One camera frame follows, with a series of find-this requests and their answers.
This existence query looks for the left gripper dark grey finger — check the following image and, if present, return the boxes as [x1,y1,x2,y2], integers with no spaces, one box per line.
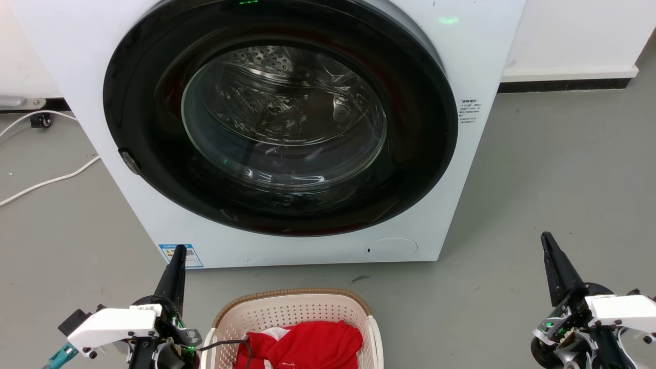
[153,244,188,314]

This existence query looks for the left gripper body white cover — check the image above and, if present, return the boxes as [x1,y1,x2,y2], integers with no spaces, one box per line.
[67,295,202,369]

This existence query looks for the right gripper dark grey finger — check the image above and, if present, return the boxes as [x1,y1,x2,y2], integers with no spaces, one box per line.
[541,231,586,308]

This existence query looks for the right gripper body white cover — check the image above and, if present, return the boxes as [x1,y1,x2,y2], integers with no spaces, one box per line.
[530,282,656,369]

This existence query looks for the white laundry basket brown rim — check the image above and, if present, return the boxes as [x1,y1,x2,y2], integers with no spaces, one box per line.
[201,288,384,369]

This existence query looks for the blue energy label sticker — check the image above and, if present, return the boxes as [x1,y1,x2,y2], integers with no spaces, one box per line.
[158,243,204,269]

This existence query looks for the red and white garment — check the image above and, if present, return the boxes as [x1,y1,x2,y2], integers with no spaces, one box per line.
[233,321,364,369]

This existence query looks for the round white filter cover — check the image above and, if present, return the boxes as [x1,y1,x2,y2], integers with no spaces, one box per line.
[364,237,419,262]

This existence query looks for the round black washing machine door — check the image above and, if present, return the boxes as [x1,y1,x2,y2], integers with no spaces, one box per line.
[102,0,459,238]

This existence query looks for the small printed warning label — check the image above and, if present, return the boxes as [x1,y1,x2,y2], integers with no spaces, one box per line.
[458,98,483,125]

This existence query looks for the black baseboard strip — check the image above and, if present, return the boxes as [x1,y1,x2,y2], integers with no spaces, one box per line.
[497,77,632,94]

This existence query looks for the steel washing machine drum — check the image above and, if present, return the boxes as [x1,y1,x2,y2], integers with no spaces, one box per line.
[202,45,359,147]

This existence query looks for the white front-load washing machine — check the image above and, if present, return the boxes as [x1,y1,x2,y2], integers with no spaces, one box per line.
[8,0,527,269]

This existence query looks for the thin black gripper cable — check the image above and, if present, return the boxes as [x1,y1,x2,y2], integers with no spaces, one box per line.
[199,339,254,369]

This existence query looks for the grey door handle latch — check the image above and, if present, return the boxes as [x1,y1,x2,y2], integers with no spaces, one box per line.
[118,148,142,176]

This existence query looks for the thick white floor cable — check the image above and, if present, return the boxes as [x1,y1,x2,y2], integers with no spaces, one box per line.
[0,155,102,208]

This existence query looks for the thin white floor cable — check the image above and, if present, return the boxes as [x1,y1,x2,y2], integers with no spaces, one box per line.
[0,110,78,138]

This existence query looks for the grey metal floor bracket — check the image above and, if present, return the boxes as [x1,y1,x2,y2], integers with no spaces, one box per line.
[0,95,47,111]

